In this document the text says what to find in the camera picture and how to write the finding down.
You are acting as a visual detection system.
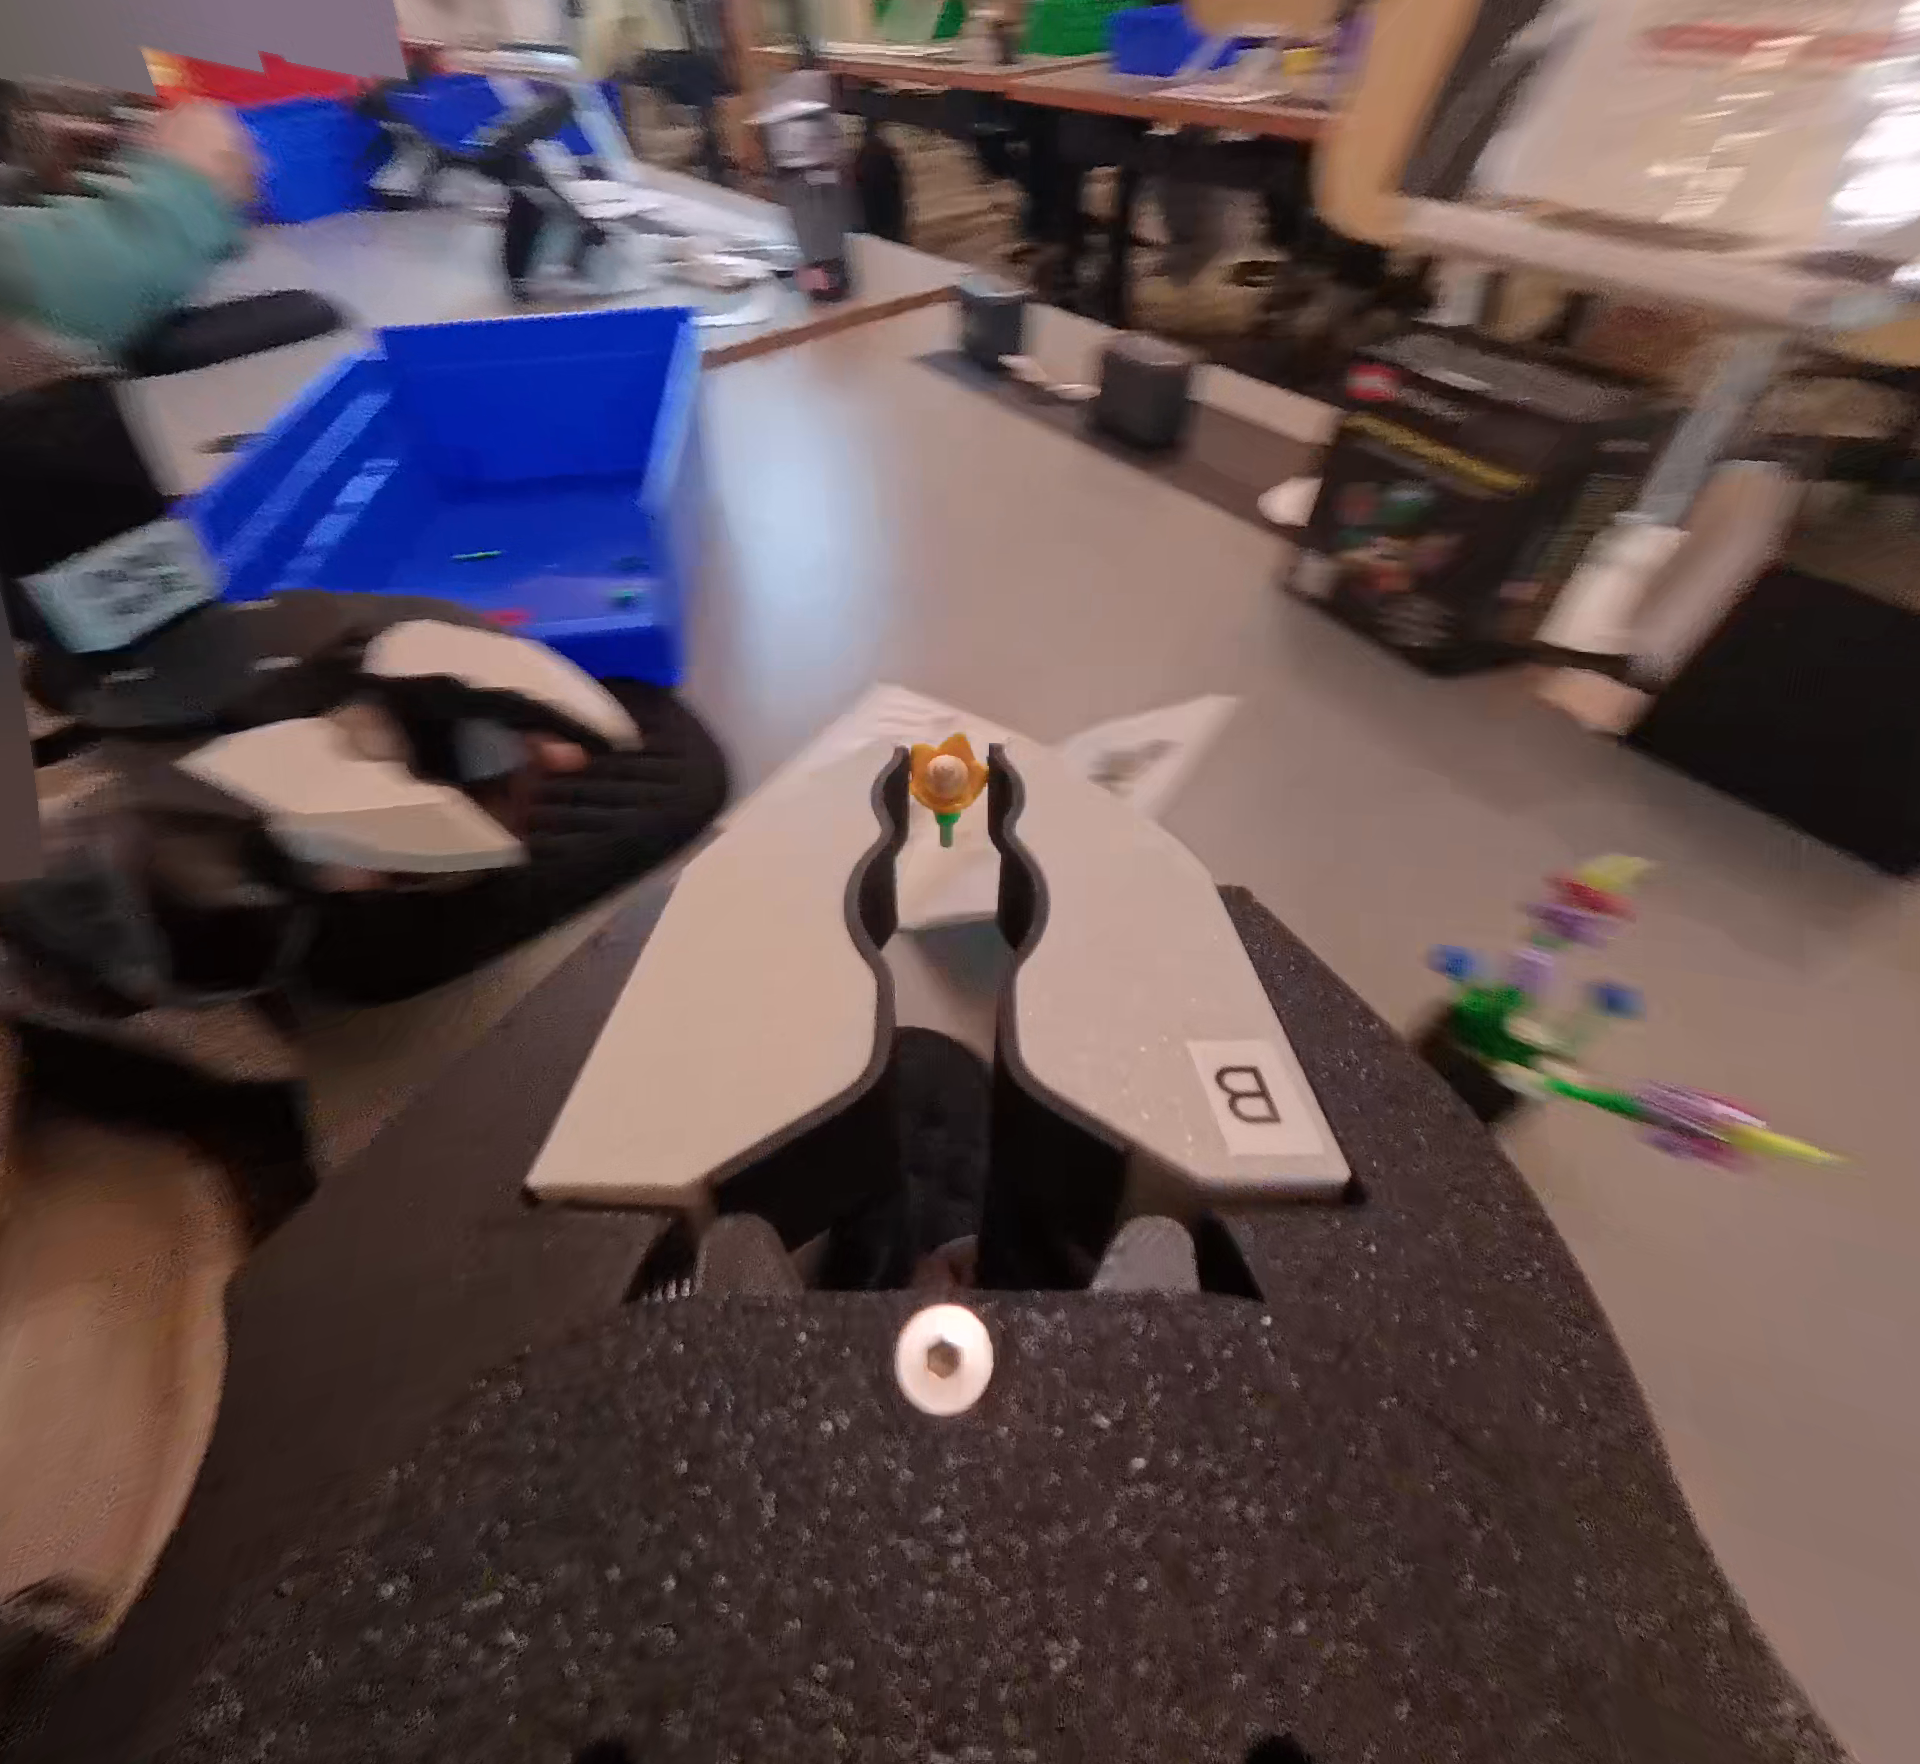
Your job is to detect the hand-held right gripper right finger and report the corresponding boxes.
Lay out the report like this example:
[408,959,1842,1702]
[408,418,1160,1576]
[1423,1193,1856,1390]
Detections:
[989,740,1356,1213]

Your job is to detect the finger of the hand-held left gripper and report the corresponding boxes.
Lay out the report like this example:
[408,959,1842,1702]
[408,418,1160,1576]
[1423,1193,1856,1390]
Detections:
[360,614,646,753]
[178,719,530,877]

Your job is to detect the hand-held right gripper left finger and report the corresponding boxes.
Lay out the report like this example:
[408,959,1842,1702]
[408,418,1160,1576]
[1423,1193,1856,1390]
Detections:
[522,739,915,1216]

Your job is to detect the yellow toy flower piece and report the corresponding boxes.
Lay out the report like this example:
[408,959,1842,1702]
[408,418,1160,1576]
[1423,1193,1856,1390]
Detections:
[905,734,992,853]

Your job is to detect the grey desk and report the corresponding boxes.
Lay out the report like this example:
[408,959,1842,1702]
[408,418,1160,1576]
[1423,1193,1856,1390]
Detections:
[299,235,1920,1764]
[120,167,963,507]

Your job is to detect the black round cushion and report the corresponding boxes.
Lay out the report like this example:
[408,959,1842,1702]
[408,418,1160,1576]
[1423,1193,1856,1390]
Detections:
[299,674,732,1003]

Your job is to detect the toy instruction booklet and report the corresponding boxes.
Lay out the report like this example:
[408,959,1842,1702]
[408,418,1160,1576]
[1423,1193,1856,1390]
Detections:
[818,684,1243,933]

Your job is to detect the large blue plastic bin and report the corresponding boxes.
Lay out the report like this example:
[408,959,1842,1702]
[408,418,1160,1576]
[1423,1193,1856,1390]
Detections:
[179,307,703,690]

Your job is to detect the toy brick flower bouquet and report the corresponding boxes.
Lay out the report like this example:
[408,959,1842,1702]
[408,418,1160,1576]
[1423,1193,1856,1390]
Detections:
[1418,853,1850,1175]

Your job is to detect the black white gripper tool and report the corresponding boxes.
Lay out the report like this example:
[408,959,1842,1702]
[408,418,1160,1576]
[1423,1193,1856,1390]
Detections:
[500,181,633,304]
[362,81,575,210]

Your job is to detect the white plastic bag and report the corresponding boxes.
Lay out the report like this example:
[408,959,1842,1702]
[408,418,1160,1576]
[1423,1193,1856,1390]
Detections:
[599,181,800,325]

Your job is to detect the red bin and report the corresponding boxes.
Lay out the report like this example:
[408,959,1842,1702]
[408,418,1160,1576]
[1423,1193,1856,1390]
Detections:
[143,47,376,114]

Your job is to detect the small black device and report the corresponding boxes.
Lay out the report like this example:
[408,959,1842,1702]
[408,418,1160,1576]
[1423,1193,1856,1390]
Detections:
[1092,338,1206,448]
[958,277,1035,370]

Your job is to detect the person's tan trouser leg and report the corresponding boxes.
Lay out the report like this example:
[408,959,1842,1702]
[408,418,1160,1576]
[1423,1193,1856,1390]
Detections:
[0,1135,243,1646]

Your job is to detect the dark box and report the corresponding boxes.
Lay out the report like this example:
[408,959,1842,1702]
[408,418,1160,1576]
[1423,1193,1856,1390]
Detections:
[1626,563,1920,880]

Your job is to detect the grey metal stand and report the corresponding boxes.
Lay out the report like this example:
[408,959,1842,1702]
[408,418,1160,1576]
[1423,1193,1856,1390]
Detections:
[1538,324,1802,733]

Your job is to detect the wooden table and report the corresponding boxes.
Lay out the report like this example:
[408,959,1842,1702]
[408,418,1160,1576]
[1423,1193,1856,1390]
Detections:
[818,40,1343,145]

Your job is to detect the blue storage bin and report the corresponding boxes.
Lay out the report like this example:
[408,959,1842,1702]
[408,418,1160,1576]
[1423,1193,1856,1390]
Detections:
[1108,4,1252,81]

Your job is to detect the wood framed board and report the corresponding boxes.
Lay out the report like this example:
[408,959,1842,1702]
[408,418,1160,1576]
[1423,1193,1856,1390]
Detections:
[1316,0,1920,297]

